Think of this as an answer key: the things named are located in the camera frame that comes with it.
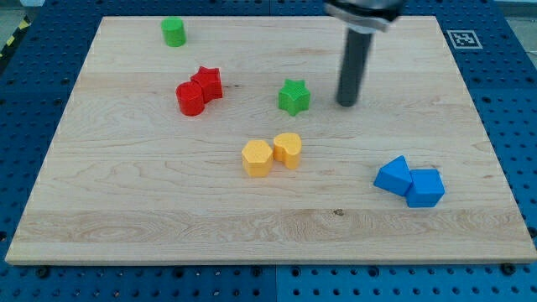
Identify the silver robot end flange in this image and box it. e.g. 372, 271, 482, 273
324, 0, 406, 34

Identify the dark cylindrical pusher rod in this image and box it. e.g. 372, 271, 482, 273
336, 29, 373, 107

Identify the blue triangle block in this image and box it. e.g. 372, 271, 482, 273
373, 155, 413, 196

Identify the green star block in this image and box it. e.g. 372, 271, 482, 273
278, 79, 310, 117

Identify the white fiducial marker tag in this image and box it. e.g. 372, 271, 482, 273
447, 29, 482, 49

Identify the yellow heart block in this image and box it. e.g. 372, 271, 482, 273
273, 133, 302, 169

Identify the yellow hexagon block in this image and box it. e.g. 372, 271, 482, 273
242, 140, 274, 177

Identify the red star block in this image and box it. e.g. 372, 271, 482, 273
190, 66, 223, 103

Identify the blue cube block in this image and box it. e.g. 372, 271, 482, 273
405, 169, 445, 208

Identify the wooden board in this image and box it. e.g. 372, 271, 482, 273
6, 16, 536, 266

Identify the red cylinder block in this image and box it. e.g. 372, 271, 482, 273
175, 81, 205, 116

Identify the green cylinder block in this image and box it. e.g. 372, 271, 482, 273
160, 16, 186, 47

